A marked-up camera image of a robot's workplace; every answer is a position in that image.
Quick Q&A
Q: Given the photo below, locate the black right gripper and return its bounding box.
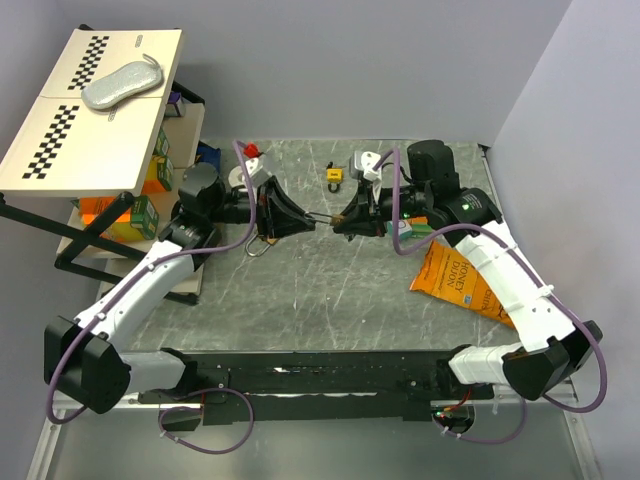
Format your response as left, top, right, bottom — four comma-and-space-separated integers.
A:
333, 181, 431, 238

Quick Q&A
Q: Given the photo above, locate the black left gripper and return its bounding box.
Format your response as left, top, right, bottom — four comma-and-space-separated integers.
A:
207, 175, 315, 242

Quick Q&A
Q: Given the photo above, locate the small brass padlock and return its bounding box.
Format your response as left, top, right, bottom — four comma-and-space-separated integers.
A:
307, 212, 343, 226

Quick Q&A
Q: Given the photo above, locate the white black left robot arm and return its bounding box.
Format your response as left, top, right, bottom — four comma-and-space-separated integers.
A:
44, 159, 315, 414

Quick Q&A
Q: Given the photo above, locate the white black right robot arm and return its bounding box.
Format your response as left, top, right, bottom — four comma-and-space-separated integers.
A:
333, 140, 608, 413

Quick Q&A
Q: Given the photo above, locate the large brass padlock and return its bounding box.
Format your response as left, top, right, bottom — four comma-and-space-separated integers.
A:
244, 233, 278, 258

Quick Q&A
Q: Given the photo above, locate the yellow padlock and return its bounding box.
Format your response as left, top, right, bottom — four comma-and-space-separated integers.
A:
326, 162, 344, 194

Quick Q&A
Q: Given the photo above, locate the teal white small box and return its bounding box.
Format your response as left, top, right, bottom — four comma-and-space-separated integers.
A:
398, 217, 433, 242

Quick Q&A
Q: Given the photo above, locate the blue snack bag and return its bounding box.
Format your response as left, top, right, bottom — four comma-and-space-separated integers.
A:
195, 141, 221, 171

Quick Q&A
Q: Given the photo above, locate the orange honey dijon chip bag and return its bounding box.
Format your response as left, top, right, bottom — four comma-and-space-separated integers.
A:
409, 242, 515, 329

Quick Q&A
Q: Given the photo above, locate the green orange juice carton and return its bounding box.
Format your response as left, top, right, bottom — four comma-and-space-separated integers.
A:
141, 156, 174, 195

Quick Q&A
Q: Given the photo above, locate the green tea box upper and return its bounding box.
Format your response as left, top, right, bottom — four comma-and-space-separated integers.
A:
152, 127, 170, 157

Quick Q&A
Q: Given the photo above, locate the green yellow tea box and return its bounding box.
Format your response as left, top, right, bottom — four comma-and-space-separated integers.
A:
102, 195, 159, 243

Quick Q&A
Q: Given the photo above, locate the purple white small box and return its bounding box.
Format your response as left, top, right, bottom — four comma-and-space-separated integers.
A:
164, 91, 186, 118

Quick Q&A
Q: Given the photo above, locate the silver glitter pouch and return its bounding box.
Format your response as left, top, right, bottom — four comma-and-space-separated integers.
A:
81, 54, 164, 111

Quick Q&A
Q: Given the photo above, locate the checkerboard calibration board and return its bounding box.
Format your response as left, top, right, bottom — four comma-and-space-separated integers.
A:
1, 29, 184, 198

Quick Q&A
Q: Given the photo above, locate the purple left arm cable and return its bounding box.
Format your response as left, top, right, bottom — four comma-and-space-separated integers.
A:
45, 139, 261, 456

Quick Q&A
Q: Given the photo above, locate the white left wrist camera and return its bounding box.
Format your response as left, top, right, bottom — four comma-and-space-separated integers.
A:
243, 143, 275, 188

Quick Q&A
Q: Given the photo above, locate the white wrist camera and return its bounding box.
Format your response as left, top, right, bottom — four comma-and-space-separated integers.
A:
349, 151, 382, 182
243, 143, 275, 188

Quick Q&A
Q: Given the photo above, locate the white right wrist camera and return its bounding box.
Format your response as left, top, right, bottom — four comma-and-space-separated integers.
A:
349, 151, 382, 182

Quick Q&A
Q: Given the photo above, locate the black frame beige shelf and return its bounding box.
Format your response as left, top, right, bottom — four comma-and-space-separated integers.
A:
0, 23, 207, 307

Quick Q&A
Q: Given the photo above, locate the aluminium rail frame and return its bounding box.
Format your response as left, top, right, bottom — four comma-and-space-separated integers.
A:
24, 144, 601, 480

